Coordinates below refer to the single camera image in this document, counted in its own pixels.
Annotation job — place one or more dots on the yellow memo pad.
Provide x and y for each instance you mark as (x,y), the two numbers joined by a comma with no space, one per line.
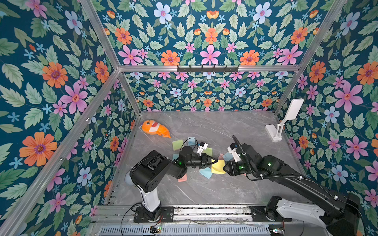
(217,168)

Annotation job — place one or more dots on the white phone stand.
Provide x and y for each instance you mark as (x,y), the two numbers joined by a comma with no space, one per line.
(275,131)

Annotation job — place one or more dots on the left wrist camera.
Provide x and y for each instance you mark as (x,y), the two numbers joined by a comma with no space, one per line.
(201,148)

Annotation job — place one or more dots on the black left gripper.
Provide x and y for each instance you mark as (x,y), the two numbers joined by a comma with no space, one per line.
(202,160)

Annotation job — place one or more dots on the torn green memo page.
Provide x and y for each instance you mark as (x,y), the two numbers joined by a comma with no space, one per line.
(177,144)

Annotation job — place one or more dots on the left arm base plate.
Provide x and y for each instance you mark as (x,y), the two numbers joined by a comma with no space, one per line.
(166,214)

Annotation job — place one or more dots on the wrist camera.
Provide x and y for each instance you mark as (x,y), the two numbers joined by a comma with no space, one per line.
(232,149)
(201,148)

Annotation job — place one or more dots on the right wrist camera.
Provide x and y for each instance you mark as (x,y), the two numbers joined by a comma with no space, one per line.
(232,149)

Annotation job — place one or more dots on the green memo pad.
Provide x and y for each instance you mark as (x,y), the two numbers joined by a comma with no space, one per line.
(208,151)

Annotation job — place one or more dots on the large blue memo pad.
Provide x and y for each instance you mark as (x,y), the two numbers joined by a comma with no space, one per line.
(206,172)

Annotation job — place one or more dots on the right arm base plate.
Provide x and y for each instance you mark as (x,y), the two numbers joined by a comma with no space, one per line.
(260,214)

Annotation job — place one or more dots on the orange clownfish plush toy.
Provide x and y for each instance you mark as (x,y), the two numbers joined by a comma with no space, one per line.
(152,127)

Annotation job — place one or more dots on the torn pink memo page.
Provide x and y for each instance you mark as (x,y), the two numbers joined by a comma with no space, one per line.
(183,179)

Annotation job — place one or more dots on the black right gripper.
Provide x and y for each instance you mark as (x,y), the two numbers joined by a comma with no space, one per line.
(232,167)

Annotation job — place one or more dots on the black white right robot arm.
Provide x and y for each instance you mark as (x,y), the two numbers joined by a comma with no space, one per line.
(339,214)

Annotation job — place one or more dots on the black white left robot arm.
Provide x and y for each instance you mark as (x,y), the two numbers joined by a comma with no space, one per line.
(147,174)

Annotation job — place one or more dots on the small blue memo pad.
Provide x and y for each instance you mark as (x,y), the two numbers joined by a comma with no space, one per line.
(228,157)

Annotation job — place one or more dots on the black hook rail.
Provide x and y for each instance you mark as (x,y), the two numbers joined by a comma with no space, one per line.
(208,68)

